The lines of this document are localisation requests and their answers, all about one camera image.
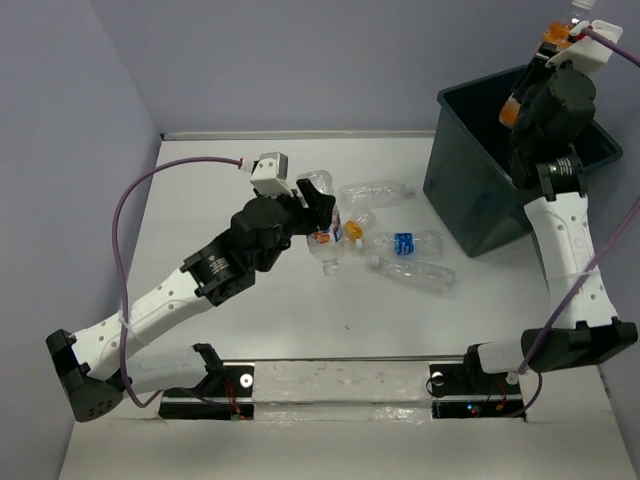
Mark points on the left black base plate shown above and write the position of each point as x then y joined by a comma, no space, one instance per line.
228,399

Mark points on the orange juice bottle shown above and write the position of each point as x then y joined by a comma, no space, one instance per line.
555,38

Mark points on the bottle white blue orange label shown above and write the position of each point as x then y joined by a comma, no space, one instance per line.
326,245

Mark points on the small bottle orange band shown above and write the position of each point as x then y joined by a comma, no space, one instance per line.
362,223

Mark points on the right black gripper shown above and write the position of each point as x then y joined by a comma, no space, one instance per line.
536,70

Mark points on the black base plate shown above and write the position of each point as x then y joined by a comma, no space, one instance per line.
457,394
228,399

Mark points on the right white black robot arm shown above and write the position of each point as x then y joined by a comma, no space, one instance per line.
556,98

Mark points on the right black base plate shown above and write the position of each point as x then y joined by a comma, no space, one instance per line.
457,394

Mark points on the clear bottle white blue cap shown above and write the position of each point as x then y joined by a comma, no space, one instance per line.
415,274

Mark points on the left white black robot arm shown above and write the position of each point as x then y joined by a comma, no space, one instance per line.
96,365

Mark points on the dark green plastic bin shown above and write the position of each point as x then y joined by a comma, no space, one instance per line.
467,180

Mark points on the clear crushed bottle near bin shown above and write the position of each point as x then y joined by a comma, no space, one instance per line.
376,194

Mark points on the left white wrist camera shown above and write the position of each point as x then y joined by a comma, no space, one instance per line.
269,175

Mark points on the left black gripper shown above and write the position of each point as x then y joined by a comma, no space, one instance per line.
319,209

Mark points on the clear bottle blue label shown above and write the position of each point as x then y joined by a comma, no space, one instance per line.
427,243

